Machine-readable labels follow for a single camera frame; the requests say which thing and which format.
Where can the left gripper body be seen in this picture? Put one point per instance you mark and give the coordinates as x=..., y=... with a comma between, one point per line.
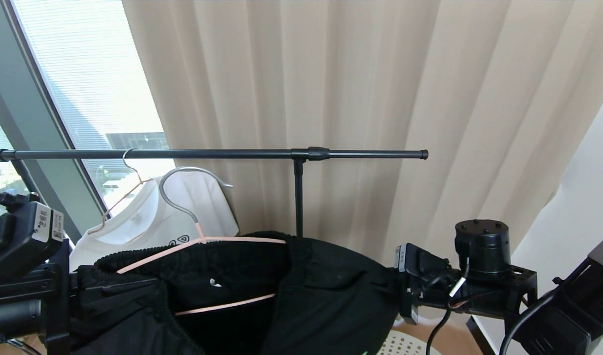
x=15, y=315

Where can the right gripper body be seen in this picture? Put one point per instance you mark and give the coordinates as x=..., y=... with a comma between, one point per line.
x=429, y=301

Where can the black shorts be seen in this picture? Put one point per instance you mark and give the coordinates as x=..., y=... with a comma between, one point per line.
x=331, y=305

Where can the pink clothes hanger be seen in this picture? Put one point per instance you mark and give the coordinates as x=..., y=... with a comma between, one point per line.
x=161, y=190
x=115, y=206

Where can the white printed T-shirt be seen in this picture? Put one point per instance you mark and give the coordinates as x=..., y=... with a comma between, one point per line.
x=148, y=222

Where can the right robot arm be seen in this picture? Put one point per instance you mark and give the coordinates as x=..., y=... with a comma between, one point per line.
x=481, y=246

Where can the white laundry basket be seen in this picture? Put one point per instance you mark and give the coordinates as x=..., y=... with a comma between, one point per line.
x=405, y=345

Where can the black clothes rack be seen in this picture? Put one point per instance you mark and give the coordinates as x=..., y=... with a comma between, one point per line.
x=232, y=154

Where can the beige curtain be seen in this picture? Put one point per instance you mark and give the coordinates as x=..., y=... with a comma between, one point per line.
x=380, y=74

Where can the window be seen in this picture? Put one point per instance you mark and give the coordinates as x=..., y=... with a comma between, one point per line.
x=84, y=74

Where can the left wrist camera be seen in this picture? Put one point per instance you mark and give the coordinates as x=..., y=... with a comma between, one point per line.
x=10, y=241

